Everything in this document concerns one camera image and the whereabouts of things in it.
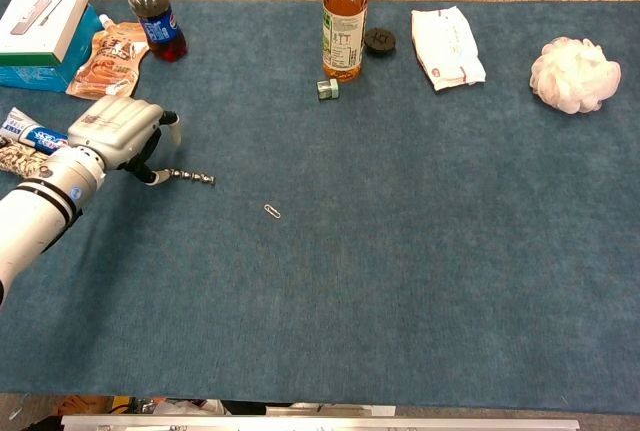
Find white mesh bath sponge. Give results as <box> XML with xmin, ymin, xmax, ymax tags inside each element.
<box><xmin>529</xmin><ymin>36</ymin><xmax>623</xmax><ymax>116</ymax></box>

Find white wet wipes pack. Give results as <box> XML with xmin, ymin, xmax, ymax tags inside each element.
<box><xmin>410</xmin><ymin>5</ymin><xmax>487</xmax><ymax>92</ymax></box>

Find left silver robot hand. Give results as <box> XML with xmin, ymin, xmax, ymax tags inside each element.
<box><xmin>66</xmin><ymin>95</ymin><xmax>182</xmax><ymax>187</ymax></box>

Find orange spouted drink pouch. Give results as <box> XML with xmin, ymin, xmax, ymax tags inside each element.
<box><xmin>65</xmin><ymin>13</ymin><xmax>151</xmax><ymax>102</ymax></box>

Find Pepsi cola bottle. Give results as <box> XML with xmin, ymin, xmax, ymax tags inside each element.
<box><xmin>124</xmin><ymin>0</ymin><xmax>189</xmax><ymax>63</ymax></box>

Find aluminium profile rail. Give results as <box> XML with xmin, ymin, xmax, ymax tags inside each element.
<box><xmin>60</xmin><ymin>414</ymin><xmax>581</xmax><ymax>431</ymax></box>

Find Crest toothpaste tube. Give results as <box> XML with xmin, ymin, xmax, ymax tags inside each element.
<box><xmin>0</xmin><ymin>106</ymin><xmax>71</xmax><ymax>155</ymax></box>

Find amber tea bottle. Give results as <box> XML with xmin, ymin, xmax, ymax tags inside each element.
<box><xmin>321</xmin><ymin>0</ymin><xmax>369</xmax><ymax>84</ymax></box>

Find black round disc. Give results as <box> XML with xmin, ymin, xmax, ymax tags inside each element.
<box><xmin>363</xmin><ymin>26</ymin><xmax>398</xmax><ymax>58</ymax></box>

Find blue felt table cover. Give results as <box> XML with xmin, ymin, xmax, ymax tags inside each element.
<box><xmin>0</xmin><ymin>0</ymin><xmax>640</xmax><ymax>408</ymax></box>

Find white green product box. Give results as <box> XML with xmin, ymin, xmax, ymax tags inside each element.
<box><xmin>0</xmin><ymin>0</ymin><xmax>94</xmax><ymax>67</ymax></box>

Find coiled camouflage rope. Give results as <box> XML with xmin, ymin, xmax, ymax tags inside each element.
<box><xmin>0</xmin><ymin>142</ymin><xmax>53</xmax><ymax>178</ymax></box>

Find light blue box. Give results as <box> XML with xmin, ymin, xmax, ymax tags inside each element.
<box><xmin>0</xmin><ymin>3</ymin><xmax>105</xmax><ymax>94</ymax></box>

